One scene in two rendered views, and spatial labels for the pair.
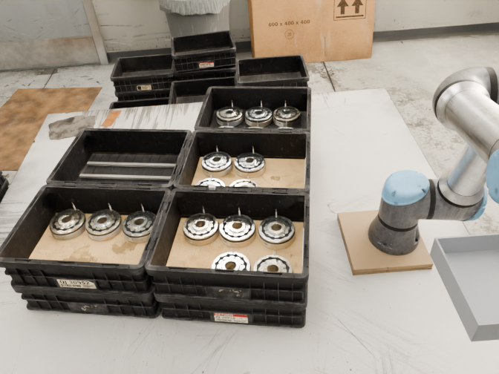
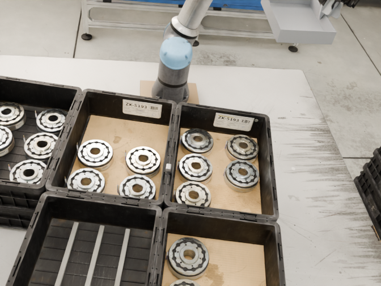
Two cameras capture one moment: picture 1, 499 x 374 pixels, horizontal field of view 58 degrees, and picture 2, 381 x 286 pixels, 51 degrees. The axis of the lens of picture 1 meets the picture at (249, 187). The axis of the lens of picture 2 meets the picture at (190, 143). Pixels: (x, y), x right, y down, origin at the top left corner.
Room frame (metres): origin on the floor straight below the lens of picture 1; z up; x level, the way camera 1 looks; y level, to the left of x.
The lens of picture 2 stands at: (1.09, 0.78, 1.77)
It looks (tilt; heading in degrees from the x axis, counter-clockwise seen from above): 47 degrees down; 257
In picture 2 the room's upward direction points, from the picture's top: 11 degrees clockwise
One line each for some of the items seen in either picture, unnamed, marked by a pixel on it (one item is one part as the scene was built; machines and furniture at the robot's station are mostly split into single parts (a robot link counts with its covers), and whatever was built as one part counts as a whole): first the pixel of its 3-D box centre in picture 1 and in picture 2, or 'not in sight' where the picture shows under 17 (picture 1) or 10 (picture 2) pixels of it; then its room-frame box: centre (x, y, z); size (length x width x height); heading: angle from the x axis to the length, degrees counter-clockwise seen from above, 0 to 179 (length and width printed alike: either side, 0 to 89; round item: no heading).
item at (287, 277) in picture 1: (232, 231); (222, 156); (0.81, 0.05, 0.92); 0.40 x 0.30 x 0.02; 81
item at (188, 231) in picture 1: (200, 225); (193, 196); (0.90, 0.15, 0.86); 0.10 x 0.10 x 0.01
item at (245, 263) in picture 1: (230, 267); (242, 173); (0.74, 0.06, 0.86); 0.10 x 0.10 x 0.01
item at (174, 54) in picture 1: (206, 75); not in sight; (2.77, 0.23, 0.37); 0.42 x 0.34 x 0.46; 90
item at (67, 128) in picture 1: (70, 126); not in sight; (1.73, 0.78, 0.71); 0.22 x 0.19 x 0.01; 90
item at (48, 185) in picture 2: (246, 160); (118, 142); (1.11, 0.00, 0.92); 0.40 x 0.30 x 0.02; 81
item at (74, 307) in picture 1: (104, 261); not in sight; (0.88, 0.45, 0.76); 0.40 x 0.30 x 0.12; 81
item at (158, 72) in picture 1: (149, 88); not in sight; (2.76, 0.63, 0.31); 0.40 x 0.30 x 0.34; 90
